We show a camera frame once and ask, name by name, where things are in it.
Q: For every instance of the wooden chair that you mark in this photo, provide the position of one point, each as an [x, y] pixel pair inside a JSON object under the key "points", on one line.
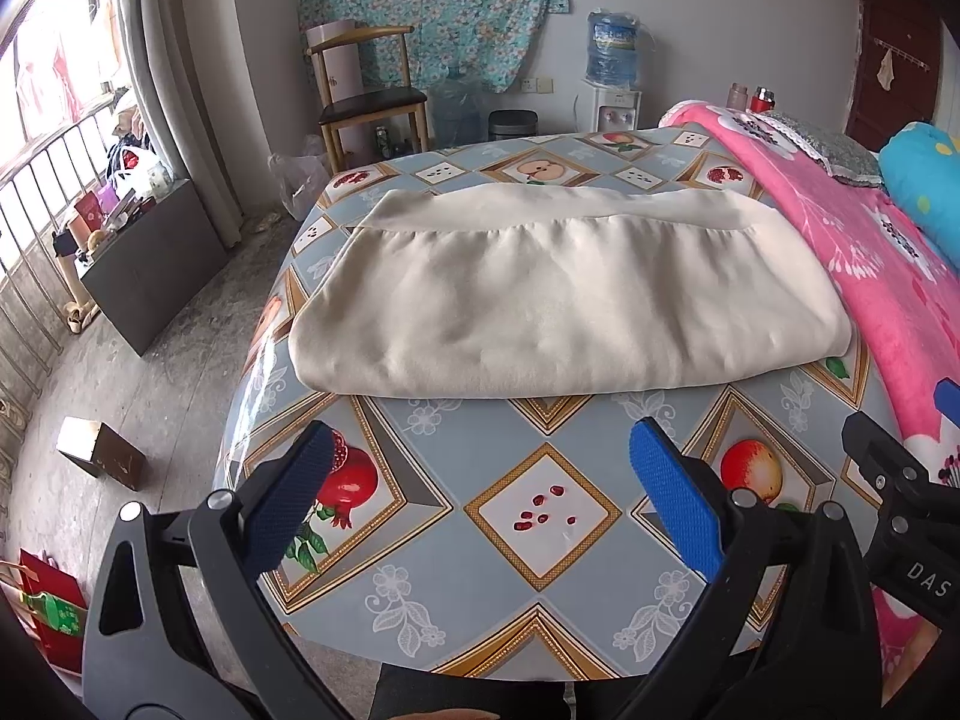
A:
{"points": [[371, 101]]}

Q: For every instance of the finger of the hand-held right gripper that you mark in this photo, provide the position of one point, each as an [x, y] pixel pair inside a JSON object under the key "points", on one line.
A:
{"points": [[949, 394], [889, 465]]}

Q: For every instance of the brown door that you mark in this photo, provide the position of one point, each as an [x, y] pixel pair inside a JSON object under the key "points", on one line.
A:
{"points": [[907, 109]]}

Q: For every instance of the white wall socket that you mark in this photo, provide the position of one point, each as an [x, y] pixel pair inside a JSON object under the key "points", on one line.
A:
{"points": [[537, 85]]}

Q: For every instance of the black trash can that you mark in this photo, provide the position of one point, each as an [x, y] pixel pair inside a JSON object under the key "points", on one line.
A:
{"points": [[513, 127]]}

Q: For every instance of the pink floral blanket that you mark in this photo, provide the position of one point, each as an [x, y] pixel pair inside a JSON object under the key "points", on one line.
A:
{"points": [[862, 277]]}

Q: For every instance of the empty clear water jug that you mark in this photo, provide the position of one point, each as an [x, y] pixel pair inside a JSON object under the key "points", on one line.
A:
{"points": [[457, 112]]}

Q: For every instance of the red gift box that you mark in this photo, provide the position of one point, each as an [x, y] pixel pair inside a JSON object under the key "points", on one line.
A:
{"points": [[91, 214]]}

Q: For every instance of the white water dispenser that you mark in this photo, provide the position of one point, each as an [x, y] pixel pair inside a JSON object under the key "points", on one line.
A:
{"points": [[619, 109]]}

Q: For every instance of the red paper bag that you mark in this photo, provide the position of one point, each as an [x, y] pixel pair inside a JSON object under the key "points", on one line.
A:
{"points": [[52, 645]]}

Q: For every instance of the grey curtain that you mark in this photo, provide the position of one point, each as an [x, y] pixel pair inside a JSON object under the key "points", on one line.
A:
{"points": [[187, 90]]}

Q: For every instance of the beige hanging pouch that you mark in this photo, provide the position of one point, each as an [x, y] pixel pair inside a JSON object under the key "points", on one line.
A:
{"points": [[886, 69]]}

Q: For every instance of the green bottle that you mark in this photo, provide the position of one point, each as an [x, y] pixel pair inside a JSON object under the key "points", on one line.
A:
{"points": [[383, 144]]}

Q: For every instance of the grey lace-trimmed cloth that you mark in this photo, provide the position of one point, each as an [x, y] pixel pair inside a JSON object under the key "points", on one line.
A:
{"points": [[825, 142]]}

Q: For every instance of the white plastic bag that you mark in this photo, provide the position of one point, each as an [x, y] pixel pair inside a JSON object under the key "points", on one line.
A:
{"points": [[142, 172]]}

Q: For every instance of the balcony railing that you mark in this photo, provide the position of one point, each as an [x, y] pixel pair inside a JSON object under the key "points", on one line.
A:
{"points": [[30, 240]]}

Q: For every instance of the clear plastic bag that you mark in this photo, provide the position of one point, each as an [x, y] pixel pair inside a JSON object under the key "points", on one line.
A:
{"points": [[298, 180]]}

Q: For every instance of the blue water bottle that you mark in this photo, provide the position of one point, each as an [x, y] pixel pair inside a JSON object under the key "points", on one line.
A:
{"points": [[615, 49]]}

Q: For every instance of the cream zip jacket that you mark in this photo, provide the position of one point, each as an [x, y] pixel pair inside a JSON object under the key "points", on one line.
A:
{"points": [[570, 300]]}

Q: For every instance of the glass jar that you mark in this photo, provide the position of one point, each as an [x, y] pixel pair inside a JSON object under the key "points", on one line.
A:
{"points": [[737, 97]]}

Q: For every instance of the cardboard box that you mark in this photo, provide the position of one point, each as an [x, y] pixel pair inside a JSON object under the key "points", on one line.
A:
{"points": [[101, 454]]}

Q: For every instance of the fruit print tablecloth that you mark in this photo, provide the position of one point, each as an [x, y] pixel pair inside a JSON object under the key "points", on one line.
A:
{"points": [[540, 510]]}

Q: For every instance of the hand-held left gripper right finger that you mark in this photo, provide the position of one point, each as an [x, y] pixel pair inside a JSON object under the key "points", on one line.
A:
{"points": [[675, 499]]}

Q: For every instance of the door hook rack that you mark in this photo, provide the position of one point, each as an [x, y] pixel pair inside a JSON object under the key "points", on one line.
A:
{"points": [[911, 54]]}

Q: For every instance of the dark cabinet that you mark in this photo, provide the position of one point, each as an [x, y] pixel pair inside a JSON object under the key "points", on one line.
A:
{"points": [[150, 277]]}

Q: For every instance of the teal floral wall cloth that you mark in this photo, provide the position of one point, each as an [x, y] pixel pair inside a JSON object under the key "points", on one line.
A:
{"points": [[435, 15]]}

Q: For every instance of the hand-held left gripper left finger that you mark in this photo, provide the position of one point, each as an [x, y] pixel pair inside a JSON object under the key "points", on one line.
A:
{"points": [[292, 495]]}

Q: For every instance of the person's dark clothing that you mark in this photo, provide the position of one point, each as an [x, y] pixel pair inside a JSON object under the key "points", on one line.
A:
{"points": [[465, 690]]}

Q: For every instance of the pale pink box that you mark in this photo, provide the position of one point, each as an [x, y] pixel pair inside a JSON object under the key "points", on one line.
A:
{"points": [[337, 67]]}

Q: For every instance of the blue dotted pillow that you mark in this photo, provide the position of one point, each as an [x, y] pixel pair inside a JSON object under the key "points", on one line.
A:
{"points": [[922, 180]]}

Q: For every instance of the beige slipper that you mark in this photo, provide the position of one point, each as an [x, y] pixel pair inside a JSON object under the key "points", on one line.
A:
{"points": [[82, 315]]}

